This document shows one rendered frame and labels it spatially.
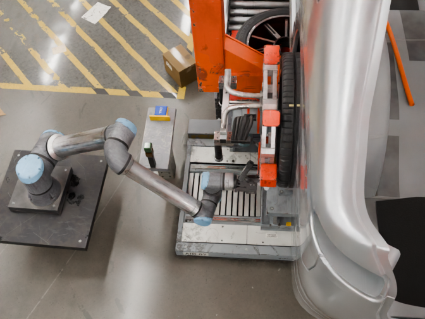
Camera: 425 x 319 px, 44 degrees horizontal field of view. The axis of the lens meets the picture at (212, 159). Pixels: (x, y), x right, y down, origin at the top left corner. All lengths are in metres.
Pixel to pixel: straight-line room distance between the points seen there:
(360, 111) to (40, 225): 2.06
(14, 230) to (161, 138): 0.97
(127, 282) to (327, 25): 1.99
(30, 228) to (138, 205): 0.68
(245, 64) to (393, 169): 1.04
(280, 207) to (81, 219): 1.13
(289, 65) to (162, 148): 0.98
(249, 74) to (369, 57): 1.43
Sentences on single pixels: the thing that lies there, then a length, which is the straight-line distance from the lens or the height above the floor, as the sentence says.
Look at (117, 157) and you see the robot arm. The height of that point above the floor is 0.89.
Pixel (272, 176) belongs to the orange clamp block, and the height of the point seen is 0.88.
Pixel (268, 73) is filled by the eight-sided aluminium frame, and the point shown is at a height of 1.11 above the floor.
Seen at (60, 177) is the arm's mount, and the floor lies 0.35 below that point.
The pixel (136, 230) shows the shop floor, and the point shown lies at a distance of 3.32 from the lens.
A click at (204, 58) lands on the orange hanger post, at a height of 0.81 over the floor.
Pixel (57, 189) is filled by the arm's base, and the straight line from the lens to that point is 3.11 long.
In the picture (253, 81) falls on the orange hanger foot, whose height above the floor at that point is 0.63.
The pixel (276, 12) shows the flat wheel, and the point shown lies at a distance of 3.64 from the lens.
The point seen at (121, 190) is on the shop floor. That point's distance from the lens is 3.46.
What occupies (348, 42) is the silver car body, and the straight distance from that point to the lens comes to 1.72.
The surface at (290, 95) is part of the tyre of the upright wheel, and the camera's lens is 2.32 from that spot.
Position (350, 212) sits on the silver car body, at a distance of 1.50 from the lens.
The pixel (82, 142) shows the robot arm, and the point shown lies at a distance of 2.78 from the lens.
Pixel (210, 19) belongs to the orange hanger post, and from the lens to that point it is 2.73.
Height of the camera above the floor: 2.96
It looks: 58 degrees down
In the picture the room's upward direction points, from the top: 5 degrees counter-clockwise
